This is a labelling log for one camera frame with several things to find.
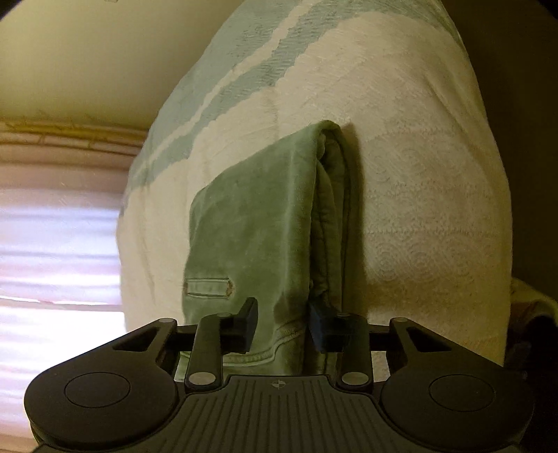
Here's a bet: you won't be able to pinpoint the green pants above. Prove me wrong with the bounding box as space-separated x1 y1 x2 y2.
182 120 372 378

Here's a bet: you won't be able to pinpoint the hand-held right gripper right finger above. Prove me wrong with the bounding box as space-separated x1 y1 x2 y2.
308 302 451 387

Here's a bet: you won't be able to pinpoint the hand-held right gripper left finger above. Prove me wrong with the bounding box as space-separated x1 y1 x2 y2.
112 297 259 389

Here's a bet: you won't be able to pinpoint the cream cloth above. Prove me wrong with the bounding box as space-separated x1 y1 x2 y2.
508 276 558 346

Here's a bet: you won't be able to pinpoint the pale pink curtain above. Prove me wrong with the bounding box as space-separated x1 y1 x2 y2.
0 117 132 453

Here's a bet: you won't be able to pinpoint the white quilted bedspread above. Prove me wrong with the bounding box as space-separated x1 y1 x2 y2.
115 0 513 385

